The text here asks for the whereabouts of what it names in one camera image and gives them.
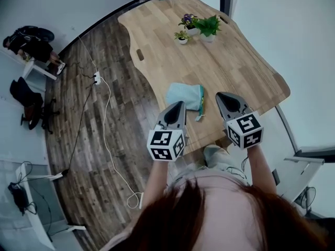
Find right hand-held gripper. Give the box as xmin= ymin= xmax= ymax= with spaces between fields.
xmin=215 ymin=92 xmax=264 ymax=151

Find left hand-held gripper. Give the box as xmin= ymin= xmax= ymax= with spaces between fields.
xmin=146 ymin=100 xmax=188 ymax=162

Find light blue pencil pouch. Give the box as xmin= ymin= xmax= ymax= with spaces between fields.
xmin=165 ymin=82 xmax=206 ymax=122

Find person's left forearm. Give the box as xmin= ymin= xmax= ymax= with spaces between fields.
xmin=142 ymin=160 xmax=174 ymax=212

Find person's right forearm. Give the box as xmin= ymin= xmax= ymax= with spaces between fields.
xmin=245 ymin=144 xmax=277 ymax=195

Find person's grey trousers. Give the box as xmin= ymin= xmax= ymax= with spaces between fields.
xmin=203 ymin=144 xmax=250 ymax=186

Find person's pink top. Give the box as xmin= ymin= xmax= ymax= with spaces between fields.
xmin=99 ymin=170 xmax=265 ymax=251

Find small variegated potted plant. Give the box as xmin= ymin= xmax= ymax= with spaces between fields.
xmin=174 ymin=30 xmax=192 ymax=45

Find large green potted plant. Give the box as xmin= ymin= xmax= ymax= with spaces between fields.
xmin=194 ymin=15 xmax=222 ymax=43

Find purple flower potted plant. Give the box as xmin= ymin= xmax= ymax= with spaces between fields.
xmin=178 ymin=13 xmax=199 ymax=37

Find black office chair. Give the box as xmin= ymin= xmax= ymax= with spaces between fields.
xmin=9 ymin=76 xmax=57 ymax=135

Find white side table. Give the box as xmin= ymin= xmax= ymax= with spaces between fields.
xmin=21 ymin=57 xmax=58 ymax=93

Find white desk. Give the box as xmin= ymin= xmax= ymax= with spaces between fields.
xmin=0 ymin=161 xmax=87 ymax=251

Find white cable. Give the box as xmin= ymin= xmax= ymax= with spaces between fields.
xmin=77 ymin=35 xmax=143 ymax=210

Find grey desk frame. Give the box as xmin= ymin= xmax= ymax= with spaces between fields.
xmin=272 ymin=146 xmax=335 ymax=206

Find black cable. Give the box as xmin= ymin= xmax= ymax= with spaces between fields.
xmin=61 ymin=61 xmax=96 ymax=176

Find black device with cables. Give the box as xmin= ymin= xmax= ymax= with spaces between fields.
xmin=7 ymin=182 xmax=29 ymax=214

